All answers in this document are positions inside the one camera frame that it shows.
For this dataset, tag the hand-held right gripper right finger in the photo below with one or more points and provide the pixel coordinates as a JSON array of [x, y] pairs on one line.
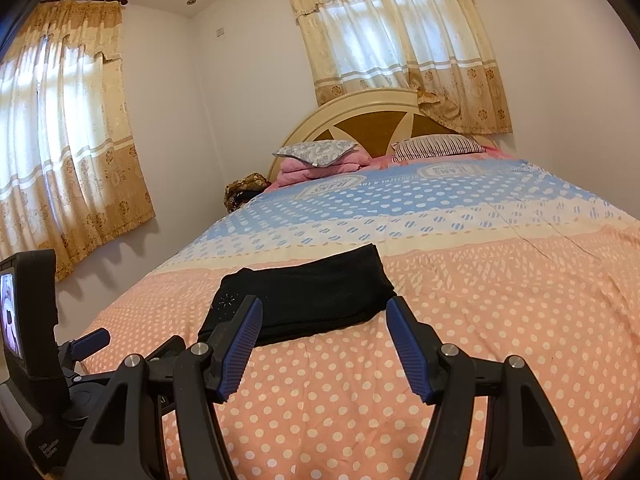
[[410, 355]]

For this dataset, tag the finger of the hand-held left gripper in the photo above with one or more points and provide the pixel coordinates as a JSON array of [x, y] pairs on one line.
[[92, 342], [167, 350]]

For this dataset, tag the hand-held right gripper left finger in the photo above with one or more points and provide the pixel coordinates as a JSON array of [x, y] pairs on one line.
[[240, 350]]

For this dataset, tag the black pants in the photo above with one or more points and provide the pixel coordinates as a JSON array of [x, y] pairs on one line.
[[310, 295]]

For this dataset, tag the bed with pink patterned cover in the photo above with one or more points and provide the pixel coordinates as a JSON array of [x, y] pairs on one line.
[[475, 285]]

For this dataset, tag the brown patterned bag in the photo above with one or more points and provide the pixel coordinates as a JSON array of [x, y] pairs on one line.
[[245, 185]]

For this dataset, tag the wide beige floral curtain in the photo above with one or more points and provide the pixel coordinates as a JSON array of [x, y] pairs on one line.
[[75, 135]]

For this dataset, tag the folded pink blanket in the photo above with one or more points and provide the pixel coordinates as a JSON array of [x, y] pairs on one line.
[[300, 172]]

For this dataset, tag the striped pillow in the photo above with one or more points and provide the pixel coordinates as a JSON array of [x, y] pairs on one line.
[[435, 146]]

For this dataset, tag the grey patterned pillow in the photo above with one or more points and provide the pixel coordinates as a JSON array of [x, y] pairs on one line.
[[315, 152]]

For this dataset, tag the cream and brown headboard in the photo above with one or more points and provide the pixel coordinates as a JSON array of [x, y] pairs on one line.
[[370, 125]]

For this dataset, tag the dark curtain rod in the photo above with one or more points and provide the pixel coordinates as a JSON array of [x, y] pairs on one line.
[[117, 2]]

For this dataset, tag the beige floral curtain behind headboard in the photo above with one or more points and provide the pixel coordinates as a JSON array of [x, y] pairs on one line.
[[380, 35]]

